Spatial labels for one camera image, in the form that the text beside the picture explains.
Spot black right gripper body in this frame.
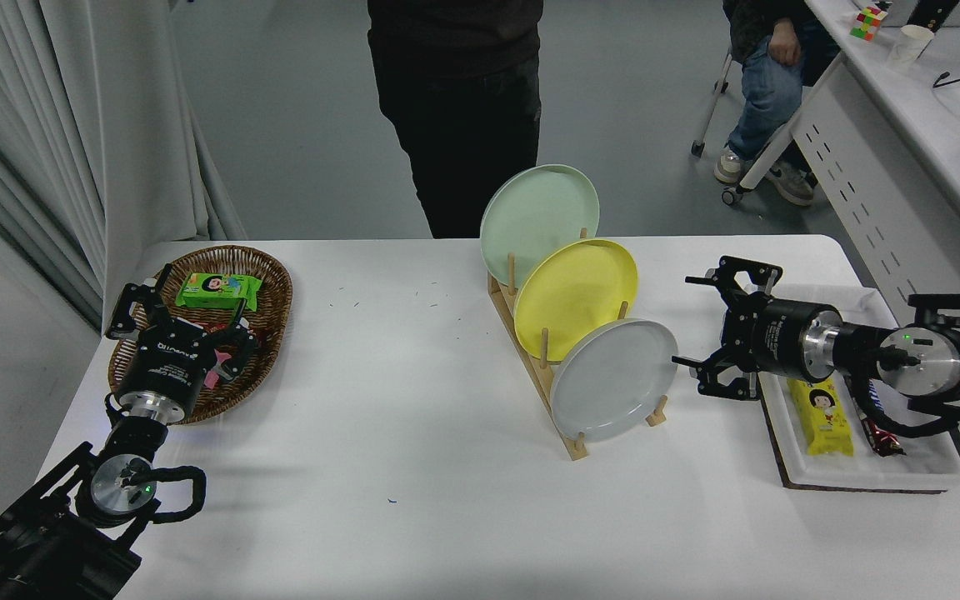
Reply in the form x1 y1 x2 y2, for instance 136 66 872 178
747 296 816 376

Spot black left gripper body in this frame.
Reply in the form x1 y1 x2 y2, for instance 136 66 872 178
116 319 224 413

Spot grey plate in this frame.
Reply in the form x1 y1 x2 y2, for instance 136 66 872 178
549 319 680 443

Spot yellow plate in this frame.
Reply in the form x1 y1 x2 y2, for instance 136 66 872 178
513 238 639 363

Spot wooden plate rack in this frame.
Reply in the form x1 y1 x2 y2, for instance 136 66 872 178
487 227 669 462

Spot pale green plate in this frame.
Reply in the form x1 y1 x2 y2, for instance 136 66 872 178
479 164 600 288

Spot seated person's hand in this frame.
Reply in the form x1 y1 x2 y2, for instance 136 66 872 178
767 21 804 68

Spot pink snack wrapper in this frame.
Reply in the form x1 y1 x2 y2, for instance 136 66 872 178
203 348 235 391

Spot green snack pack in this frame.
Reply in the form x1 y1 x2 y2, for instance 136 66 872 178
175 271 263 313

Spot brown wicker basket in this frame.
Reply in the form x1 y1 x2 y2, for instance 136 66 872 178
107 244 293 426

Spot yellow snack bar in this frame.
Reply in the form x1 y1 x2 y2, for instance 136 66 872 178
784 377 855 458

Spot brown Snickers bar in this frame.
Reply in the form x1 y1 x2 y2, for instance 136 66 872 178
851 400 908 458

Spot white rectangular tray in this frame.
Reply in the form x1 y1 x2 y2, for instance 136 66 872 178
736 283 960 493

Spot grey curtain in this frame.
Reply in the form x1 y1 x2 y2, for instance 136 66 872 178
0 0 248 330

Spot seated person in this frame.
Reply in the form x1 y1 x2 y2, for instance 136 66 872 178
713 0 843 208

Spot white desk with perforated panel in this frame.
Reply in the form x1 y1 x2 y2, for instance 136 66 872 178
722 0 960 534

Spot colourful puzzle cube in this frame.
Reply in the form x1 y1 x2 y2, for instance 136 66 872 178
849 7 889 41

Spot white paper cup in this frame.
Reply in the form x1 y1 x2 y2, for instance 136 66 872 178
887 24 935 69

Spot standing person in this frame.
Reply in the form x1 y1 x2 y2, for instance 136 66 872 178
367 0 545 240

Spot white chair frame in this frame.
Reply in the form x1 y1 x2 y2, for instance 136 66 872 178
691 48 735 159

